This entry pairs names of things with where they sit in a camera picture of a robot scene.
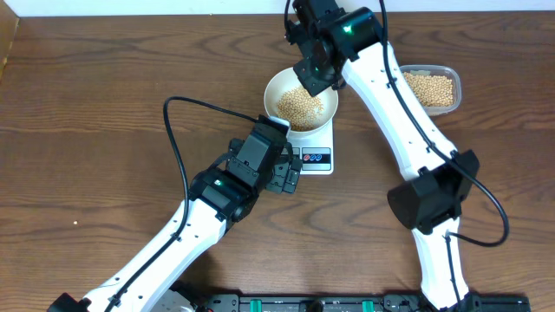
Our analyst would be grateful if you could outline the pile of soybeans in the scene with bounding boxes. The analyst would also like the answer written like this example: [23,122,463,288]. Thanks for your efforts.
[403,73,454,107]

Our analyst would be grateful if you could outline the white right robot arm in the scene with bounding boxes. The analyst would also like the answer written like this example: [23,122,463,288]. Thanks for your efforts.
[285,0,480,311]

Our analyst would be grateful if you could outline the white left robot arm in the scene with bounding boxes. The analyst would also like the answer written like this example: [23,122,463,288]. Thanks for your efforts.
[49,118,300,311]

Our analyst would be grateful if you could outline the white digital kitchen scale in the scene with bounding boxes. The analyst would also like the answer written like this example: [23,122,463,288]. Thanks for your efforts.
[288,120,334,175]

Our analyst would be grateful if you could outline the soybeans in bowl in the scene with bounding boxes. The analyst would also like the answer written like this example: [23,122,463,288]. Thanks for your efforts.
[277,87,324,132]

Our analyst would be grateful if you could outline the cream bowl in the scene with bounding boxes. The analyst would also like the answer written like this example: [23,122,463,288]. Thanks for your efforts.
[264,68,339,135]

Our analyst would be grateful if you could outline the clear plastic container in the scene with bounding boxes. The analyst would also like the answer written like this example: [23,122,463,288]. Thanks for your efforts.
[400,65,462,116]

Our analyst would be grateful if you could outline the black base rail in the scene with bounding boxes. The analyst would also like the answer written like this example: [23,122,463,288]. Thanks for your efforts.
[196,293,532,312]

